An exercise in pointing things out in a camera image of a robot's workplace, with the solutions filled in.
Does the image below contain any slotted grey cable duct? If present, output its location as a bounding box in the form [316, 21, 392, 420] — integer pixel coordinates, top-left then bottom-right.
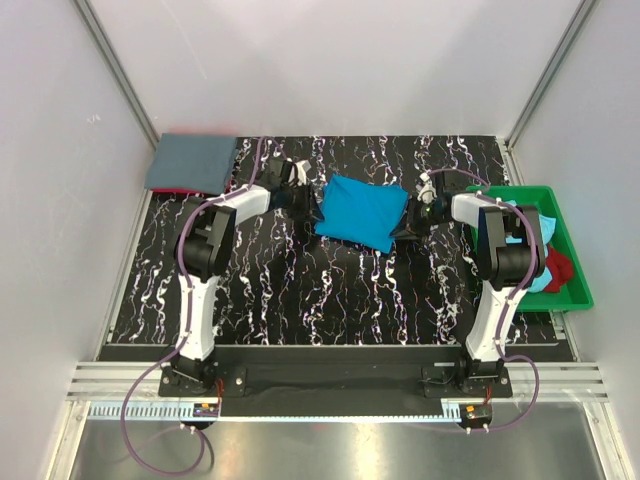
[88, 398, 491, 423]

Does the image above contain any left aluminium frame post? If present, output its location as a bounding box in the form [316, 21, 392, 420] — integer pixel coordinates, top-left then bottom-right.
[70, 0, 160, 150]

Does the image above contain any bright blue t shirt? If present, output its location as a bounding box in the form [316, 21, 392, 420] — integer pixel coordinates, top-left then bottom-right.
[315, 175, 409, 254]

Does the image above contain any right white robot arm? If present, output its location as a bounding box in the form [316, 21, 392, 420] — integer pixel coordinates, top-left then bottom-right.
[391, 169, 545, 397]

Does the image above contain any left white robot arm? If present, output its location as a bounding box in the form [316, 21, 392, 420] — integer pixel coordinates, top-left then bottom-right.
[163, 158, 323, 396]

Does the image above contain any right aluminium frame post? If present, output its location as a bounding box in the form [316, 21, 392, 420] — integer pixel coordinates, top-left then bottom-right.
[505, 0, 599, 150]

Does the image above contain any folded grey t shirt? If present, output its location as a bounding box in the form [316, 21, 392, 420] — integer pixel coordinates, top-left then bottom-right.
[144, 132, 239, 194]

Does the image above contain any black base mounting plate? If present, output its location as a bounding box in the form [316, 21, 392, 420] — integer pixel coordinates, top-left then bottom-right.
[159, 346, 513, 405]

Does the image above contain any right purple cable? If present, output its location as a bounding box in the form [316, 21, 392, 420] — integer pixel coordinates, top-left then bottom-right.
[427, 168, 546, 432]

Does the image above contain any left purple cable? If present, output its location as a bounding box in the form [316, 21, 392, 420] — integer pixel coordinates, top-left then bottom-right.
[119, 137, 286, 474]

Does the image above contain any dark red t shirt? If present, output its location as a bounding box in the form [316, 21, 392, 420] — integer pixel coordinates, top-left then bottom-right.
[543, 246, 574, 293]

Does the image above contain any aluminium frame post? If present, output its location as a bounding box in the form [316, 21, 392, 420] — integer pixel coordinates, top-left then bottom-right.
[505, 0, 599, 150]
[70, 0, 160, 150]

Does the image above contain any light cyan t shirt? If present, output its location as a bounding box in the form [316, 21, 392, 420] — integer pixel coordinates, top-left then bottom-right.
[527, 214, 556, 294]

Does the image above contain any purple cable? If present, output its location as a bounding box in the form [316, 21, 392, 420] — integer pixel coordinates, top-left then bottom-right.
[119, 137, 286, 474]
[427, 168, 546, 432]

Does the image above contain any green plastic bin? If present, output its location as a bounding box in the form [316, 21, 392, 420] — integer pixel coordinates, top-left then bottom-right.
[485, 186, 593, 312]

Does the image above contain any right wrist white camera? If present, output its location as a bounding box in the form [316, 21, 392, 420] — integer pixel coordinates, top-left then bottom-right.
[417, 171, 437, 204]

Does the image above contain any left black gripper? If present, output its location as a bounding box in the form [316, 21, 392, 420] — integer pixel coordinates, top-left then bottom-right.
[280, 181, 324, 224]

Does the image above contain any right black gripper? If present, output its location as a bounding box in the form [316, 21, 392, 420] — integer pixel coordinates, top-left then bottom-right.
[389, 196, 449, 241]

